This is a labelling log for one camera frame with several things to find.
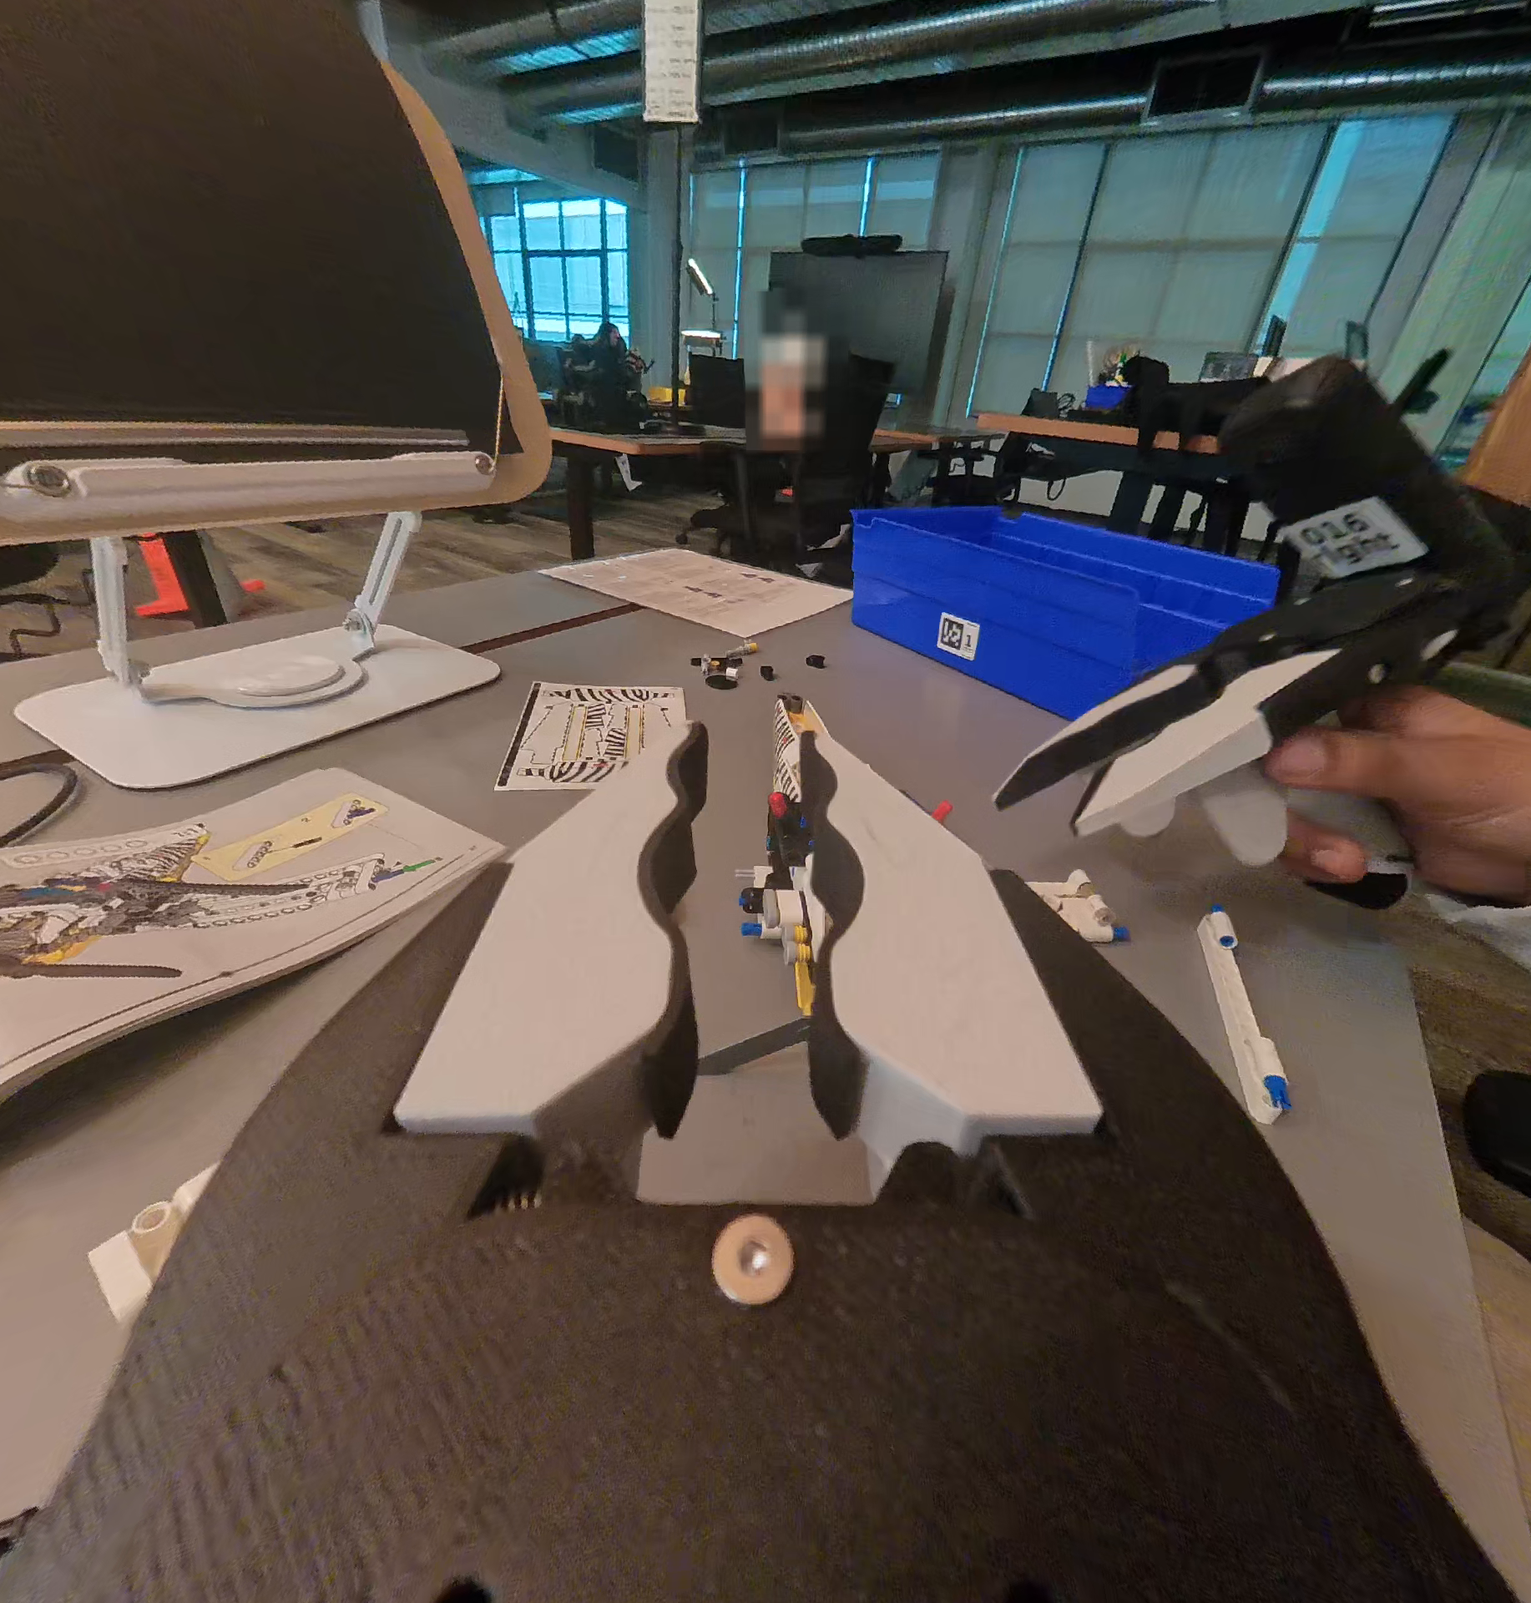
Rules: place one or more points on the person's right hand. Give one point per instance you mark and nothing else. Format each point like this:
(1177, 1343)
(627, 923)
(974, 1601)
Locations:
(1479, 803)

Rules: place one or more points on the black tablet screen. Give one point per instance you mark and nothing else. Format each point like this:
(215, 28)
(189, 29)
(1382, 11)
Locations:
(215, 226)

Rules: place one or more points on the wooden pillar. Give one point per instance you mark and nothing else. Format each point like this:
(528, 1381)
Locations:
(1525, 425)

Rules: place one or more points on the lego instruction booklet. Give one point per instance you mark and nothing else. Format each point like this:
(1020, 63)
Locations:
(215, 901)

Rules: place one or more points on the large black display screen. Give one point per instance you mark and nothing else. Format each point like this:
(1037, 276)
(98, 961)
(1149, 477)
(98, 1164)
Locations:
(897, 314)

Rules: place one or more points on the blue plastic bin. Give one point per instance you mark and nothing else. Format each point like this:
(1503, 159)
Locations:
(1052, 616)

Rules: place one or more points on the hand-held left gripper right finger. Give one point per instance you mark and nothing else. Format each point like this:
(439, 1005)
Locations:
(968, 1004)

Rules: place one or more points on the zebra-striped sticker sheet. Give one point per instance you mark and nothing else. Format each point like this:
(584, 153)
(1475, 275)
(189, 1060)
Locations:
(589, 740)

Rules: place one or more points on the large white lego panel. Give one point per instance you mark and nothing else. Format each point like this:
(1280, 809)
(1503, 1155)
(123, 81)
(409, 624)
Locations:
(138, 1254)

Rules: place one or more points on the dark rounded object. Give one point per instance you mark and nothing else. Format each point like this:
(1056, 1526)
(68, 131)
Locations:
(1525, 1140)

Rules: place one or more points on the hanging paper sign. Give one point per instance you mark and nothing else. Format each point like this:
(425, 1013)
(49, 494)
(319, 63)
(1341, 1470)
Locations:
(673, 63)

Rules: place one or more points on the wooden office desk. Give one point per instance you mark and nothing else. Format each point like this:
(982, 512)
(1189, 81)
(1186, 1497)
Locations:
(1067, 429)
(666, 440)

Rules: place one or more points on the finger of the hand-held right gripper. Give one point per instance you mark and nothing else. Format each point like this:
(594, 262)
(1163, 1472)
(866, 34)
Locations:
(1266, 681)
(1190, 758)

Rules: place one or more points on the black computer monitor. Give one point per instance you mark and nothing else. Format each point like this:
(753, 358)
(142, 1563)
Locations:
(715, 392)

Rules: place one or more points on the white printed paper sheet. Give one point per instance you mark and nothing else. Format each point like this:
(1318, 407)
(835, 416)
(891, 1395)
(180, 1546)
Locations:
(705, 590)

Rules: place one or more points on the person's leg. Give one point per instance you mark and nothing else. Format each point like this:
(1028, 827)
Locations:
(1530, 1379)

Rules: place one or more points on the person's right forearm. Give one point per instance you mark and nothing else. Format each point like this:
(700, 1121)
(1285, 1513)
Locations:
(1530, 941)

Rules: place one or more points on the small white lego assembly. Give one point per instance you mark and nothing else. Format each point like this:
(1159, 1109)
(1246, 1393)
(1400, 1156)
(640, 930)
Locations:
(1080, 901)

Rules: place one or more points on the long white lego beam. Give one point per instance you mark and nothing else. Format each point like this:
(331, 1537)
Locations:
(1240, 1015)

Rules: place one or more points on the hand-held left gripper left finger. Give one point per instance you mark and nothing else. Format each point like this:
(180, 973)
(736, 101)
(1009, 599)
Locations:
(552, 978)

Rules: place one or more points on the zebra-striped lego helicopter model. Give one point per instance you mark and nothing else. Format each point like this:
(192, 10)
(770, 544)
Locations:
(785, 879)

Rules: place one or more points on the black bag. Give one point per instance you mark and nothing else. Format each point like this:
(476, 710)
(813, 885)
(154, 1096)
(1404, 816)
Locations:
(1186, 401)

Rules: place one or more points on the small grey yellow lego assembly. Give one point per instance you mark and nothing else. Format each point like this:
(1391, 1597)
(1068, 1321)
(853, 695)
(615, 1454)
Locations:
(720, 676)

